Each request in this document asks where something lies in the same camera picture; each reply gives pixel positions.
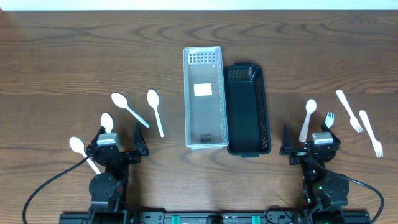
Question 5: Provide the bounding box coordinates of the clear white plastic basket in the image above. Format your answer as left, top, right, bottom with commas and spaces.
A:
183, 46, 229, 149

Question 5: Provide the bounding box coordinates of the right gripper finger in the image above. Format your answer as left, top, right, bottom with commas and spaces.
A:
321, 123, 339, 143
279, 125, 293, 155

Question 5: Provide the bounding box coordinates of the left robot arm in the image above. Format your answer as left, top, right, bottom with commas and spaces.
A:
86, 124, 149, 224

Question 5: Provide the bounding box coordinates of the white plastic fork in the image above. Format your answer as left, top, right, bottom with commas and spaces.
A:
336, 90, 363, 133
324, 112, 335, 128
359, 110, 384, 158

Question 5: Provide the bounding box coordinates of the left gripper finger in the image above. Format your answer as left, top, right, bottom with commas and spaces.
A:
133, 123, 146, 148
90, 126, 105, 147

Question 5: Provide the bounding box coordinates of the white label sticker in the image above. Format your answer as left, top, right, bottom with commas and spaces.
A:
193, 83, 212, 96

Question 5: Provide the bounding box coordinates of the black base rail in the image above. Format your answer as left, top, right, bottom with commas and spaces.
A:
59, 210, 371, 224

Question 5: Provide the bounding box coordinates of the black plastic basket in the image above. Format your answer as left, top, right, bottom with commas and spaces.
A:
224, 62, 271, 157

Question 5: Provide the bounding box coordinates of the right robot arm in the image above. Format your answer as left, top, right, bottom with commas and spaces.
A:
279, 124, 349, 223

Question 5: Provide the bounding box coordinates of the white plastic spoon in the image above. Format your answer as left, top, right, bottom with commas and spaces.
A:
69, 136, 101, 174
147, 89, 164, 138
100, 113, 114, 133
299, 99, 317, 142
111, 92, 149, 128

